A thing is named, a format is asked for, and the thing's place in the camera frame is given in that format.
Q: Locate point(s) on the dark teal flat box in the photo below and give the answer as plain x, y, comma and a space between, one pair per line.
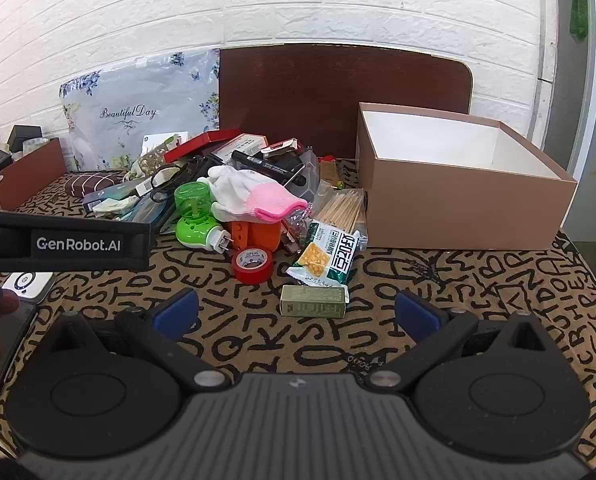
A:
150, 210

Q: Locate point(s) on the white card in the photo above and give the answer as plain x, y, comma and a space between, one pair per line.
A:
162, 141

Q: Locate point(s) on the green plug-in mosquito repeller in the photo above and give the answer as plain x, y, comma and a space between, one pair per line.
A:
192, 200

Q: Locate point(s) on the bag of bamboo skewers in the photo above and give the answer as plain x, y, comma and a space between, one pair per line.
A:
340, 210

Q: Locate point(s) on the green white cracker packet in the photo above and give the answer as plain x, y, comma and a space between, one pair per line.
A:
338, 252

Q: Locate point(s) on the floral plastic bag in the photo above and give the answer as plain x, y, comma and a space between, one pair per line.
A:
127, 110

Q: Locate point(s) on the white and pink glove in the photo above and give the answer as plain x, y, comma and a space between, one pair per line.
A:
243, 190

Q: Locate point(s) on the olive green small carton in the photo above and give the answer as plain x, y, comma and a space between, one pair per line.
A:
313, 302

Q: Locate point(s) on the red and white packet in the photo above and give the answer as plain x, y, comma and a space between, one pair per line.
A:
278, 147

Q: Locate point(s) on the dark brown wooden board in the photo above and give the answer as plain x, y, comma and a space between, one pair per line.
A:
328, 95

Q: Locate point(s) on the leopard print packet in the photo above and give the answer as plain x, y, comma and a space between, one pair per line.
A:
147, 162

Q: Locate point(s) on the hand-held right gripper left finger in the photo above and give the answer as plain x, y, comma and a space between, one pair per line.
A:
180, 307

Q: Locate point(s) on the brown cardboard box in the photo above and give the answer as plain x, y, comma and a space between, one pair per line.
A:
453, 210

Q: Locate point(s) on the red tape roll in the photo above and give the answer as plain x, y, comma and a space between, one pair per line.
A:
243, 272

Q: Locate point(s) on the white printed carton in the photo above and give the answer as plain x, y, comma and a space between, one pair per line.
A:
243, 144

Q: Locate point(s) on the white remote control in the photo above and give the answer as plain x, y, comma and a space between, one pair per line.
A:
27, 285

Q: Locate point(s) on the orange plastic holder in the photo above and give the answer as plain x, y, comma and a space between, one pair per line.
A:
263, 235

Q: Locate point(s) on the brown open box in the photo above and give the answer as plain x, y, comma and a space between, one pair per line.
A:
27, 175

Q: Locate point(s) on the small black box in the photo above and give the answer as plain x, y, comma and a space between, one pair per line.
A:
25, 136

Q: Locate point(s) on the clear plastic bag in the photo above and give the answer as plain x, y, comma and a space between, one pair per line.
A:
308, 180

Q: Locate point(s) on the red box lid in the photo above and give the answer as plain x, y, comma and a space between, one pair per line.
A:
192, 146

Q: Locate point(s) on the brown striped pouch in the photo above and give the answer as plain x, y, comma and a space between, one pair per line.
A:
92, 182

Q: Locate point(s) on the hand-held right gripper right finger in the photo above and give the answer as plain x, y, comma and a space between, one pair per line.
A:
418, 312

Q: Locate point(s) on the black scissors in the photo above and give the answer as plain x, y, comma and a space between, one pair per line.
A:
165, 180

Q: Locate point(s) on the black electric device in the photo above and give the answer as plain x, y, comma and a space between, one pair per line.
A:
263, 162

